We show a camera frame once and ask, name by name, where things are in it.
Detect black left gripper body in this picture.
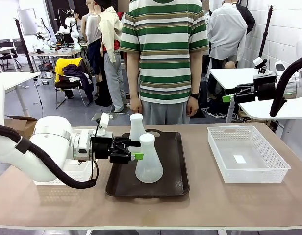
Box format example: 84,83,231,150
91,136,116,160

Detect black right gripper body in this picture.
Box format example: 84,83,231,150
253,74,277,101

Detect translucent white conical flask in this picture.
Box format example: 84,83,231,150
129,113,148,154
134,133,164,184

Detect person's left forearm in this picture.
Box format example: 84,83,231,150
190,51,203,94

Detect person's right forearm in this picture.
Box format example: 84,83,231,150
127,52,142,98

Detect person's right hand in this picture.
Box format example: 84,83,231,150
129,96,143,115

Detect person's left hand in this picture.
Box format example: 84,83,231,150
186,97,200,117

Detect white perforated plastic basket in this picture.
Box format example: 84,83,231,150
33,158,96,186
206,125,292,184

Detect dark brown plastic tray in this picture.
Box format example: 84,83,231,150
105,129,190,198

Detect black tripod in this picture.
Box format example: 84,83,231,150
257,4,276,62

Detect white paper label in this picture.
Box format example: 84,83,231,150
233,155,248,165

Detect mannequin with white shirt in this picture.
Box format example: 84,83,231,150
206,2,249,70

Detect black hanging jacket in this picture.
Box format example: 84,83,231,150
236,3,256,35

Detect black metal chair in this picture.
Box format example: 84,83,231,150
54,79,91,109

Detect dark clothes pile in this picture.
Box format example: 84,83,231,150
62,63,94,103

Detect brown cardboard box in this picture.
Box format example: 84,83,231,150
5,115,39,139

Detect person in striped shirt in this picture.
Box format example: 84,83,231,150
120,0,210,125

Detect yellow garment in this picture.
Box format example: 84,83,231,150
54,57,83,84

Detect black red crate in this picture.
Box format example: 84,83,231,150
38,62,55,79

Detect background work table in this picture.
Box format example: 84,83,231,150
29,47,83,71

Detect mannequin with cream shirt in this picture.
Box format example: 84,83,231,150
97,0,128,113

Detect mannequin with tank top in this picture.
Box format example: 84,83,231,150
81,0,103,82

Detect black light stand pole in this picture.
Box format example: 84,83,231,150
13,17,35,73

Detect black office chair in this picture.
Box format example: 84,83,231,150
0,38,22,71

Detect white panel on stand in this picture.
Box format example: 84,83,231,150
17,8,39,36

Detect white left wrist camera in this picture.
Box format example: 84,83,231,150
93,112,114,138

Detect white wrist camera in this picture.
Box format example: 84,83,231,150
252,57,273,77
93,112,114,138

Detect silver floor base plate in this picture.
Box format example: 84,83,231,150
91,107,131,122

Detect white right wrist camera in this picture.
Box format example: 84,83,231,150
252,57,273,77

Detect white floor cables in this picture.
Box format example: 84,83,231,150
201,106,228,120

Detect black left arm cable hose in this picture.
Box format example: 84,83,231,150
0,123,101,190

